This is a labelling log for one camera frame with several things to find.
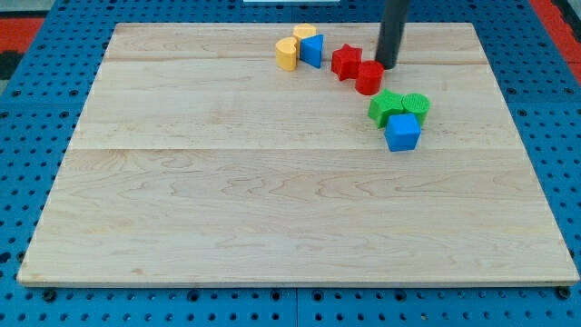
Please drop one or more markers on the green star block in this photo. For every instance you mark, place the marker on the green star block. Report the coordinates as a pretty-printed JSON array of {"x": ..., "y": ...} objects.
[{"x": 383, "y": 105}]

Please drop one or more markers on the red star block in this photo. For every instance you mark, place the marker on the red star block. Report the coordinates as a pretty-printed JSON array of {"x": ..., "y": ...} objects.
[{"x": 345, "y": 62}]

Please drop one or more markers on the green circle block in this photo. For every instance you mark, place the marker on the green circle block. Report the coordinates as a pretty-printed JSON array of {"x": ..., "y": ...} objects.
[{"x": 417, "y": 104}]

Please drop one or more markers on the light wooden board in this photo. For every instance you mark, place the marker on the light wooden board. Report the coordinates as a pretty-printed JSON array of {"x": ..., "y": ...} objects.
[{"x": 197, "y": 162}]

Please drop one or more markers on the yellow heart block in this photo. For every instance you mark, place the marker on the yellow heart block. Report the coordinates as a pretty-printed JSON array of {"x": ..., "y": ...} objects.
[{"x": 286, "y": 53}]

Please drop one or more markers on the blue cube block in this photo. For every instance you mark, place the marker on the blue cube block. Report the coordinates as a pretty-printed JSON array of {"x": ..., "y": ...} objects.
[{"x": 402, "y": 132}]

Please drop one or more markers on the blue triangle block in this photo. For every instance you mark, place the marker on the blue triangle block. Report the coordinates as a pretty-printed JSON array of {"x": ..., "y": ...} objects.
[{"x": 311, "y": 50}]

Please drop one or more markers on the red cylinder block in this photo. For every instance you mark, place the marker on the red cylinder block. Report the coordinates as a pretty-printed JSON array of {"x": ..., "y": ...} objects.
[{"x": 369, "y": 78}]

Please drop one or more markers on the yellow pentagon block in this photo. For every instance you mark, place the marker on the yellow pentagon block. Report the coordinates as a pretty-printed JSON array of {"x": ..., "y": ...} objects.
[{"x": 304, "y": 30}]

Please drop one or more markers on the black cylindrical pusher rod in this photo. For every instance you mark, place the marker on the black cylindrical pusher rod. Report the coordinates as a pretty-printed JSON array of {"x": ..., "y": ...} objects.
[{"x": 391, "y": 28}]

